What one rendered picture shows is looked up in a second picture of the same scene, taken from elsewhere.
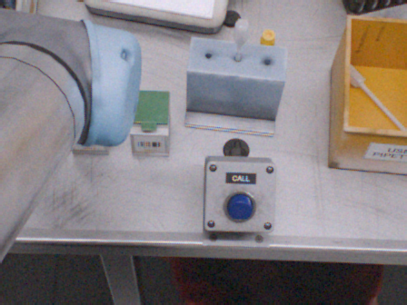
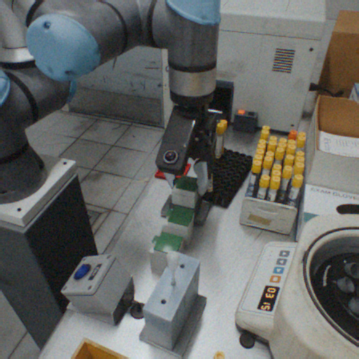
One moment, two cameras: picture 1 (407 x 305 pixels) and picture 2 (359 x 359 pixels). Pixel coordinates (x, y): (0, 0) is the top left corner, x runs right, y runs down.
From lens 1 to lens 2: 0.66 m
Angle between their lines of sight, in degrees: 61
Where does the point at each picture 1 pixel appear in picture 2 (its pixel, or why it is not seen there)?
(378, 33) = not seen: outside the picture
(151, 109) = (166, 242)
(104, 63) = (46, 17)
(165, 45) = (231, 290)
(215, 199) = (93, 260)
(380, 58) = not seen: outside the picture
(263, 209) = (73, 285)
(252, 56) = (171, 292)
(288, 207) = (85, 330)
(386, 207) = not seen: outside the picture
